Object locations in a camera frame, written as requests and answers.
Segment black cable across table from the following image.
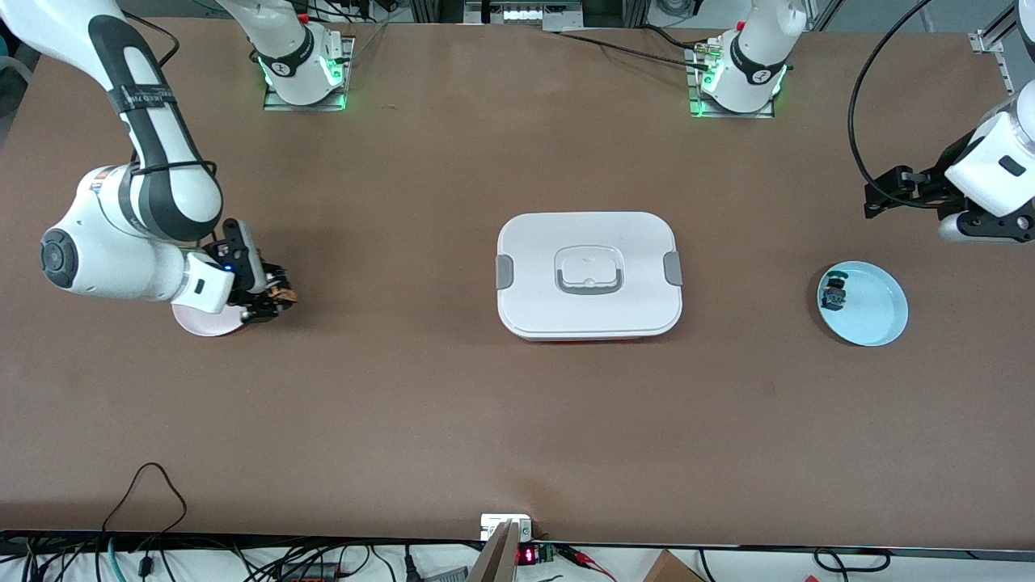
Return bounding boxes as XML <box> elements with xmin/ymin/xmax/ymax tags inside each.
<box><xmin>556</xmin><ymin>31</ymin><xmax>720</xmax><ymax>72</ymax></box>
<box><xmin>643</xmin><ymin>24</ymin><xmax>708</xmax><ymax>51</ymax></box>

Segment aluminium profile bracket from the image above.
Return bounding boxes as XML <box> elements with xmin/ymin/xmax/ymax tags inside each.
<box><xmin>969</xmin><ymin>8</ymin><xmax>1020</xmax><ymax>94</ymax></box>

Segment light blue round plate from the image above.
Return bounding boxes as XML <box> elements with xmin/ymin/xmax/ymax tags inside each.
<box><xmin>817</xmin><ymin>260</ymin><xmax>909</xmax><ymax>348</ymax></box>

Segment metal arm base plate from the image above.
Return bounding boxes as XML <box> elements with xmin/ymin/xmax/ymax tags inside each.
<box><xmin>687</xmin><ymin>44</ymin><xmax>777</xmax><ymax>120</ymax></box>
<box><xmin>263</xmin><ymin>36</ymin><xmax>357</xmax><ymax>112</ymax></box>

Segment white mounting plate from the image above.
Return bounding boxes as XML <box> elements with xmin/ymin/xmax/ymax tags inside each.
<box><xmin>480</xmin><ymin>514</ymin><xmax>533</xmax><ymax>541</ymax></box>

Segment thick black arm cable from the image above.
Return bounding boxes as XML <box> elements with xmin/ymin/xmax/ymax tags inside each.
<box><xmin>847</xmin><ymin>0</ymin><xmax>963</xmax><ymax>211</ymax></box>
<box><xmin>121</xmin><ymin>11</ymin><xmax>180</xmax><ymax>67</ymax></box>

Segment brown cardboard box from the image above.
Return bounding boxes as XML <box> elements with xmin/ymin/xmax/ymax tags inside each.
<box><xmin>643</xmin><ymin>550</ymin><xmax>704</xmax><ymax>582</ymax></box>

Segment black power strip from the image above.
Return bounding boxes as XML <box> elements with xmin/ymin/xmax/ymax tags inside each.
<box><xmin>275</xmin><ymin>562</ymin><xmax>344</xmax><ymax>582</ymax></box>

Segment red alligator clip lead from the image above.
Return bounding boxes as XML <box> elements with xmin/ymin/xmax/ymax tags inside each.
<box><xmin>558</xmin><ymin>546</ymin><xmax>619</xmax><ymax>582</ymax></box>

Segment aluminium camera bar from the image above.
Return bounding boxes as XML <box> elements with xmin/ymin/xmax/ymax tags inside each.
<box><xmin>467</xmin><ymin>521</ymin><xmax>518</xmax><ymax>582</ymax></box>

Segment thin black looped cable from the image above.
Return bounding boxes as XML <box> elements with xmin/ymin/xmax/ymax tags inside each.
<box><xmin>101</xmin><ymin>462</ymin><xmax>188</xmax><ymax>534</ymax></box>

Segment aluminium equipment frame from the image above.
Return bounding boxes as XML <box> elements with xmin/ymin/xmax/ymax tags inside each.
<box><xmin>412</xmin><ymin>0</ymin><xmax>648</xmax><ymax>32</ymax></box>

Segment white round plate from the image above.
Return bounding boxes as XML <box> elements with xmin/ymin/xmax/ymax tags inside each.
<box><xmin>172</xmin><ymin>299</ymin><xmax>247</xmax><ymax>337</ymax></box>

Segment white lunch box grey clips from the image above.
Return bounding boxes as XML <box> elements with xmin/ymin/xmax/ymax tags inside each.
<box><xmin>495</xmin><ymin>212</ymin><xmax>684</xmax><ymax>343</ymax></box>

